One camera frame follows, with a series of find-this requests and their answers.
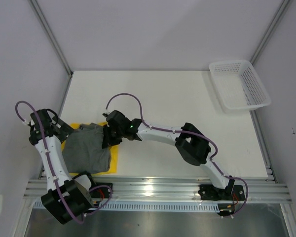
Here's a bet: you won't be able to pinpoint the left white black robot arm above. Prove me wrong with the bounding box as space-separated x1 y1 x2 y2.
29 109 97 224

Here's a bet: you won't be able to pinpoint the right aluminium frame post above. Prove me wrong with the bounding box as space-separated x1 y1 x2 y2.
250 0 293 65

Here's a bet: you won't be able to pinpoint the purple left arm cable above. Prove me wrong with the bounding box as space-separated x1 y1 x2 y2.
15 100 113 225

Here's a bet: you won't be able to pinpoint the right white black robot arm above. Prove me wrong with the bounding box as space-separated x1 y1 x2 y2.
102 110 234 200

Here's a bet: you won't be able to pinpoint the white plastic basket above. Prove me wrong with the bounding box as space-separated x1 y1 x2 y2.
209 60 271 113

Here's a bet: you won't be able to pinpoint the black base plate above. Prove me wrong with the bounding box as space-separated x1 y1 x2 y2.
198 184 245 201
89 182 113 199

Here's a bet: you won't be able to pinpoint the left aluminium frame post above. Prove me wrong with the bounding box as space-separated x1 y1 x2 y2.
28 0 73 78

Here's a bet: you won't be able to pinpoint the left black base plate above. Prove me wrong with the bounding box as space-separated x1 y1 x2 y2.
89 182 113 199

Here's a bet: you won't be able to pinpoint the aluminium mounting rail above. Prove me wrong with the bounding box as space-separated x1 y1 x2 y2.
23 175 292 203

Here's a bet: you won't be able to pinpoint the white slotted cable duct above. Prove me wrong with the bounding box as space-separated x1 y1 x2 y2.
32 200 220 212

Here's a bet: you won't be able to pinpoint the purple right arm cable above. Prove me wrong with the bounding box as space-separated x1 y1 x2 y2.
105 93 249 219

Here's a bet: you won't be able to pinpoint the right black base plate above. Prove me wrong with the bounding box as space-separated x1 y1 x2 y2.
198 184 245 201

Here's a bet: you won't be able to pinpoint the yellow shorts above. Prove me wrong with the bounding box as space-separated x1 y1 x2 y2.
60 121 120 175

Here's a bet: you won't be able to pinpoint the grey shorts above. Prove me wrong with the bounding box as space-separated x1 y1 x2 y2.
62 123 112 174

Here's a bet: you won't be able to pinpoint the aluminium frame post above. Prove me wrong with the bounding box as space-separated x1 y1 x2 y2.
28 0 73 78
250 0 293 65

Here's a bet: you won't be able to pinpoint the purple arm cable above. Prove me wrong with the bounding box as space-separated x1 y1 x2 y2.
105 93 249 219
15 100 113 225

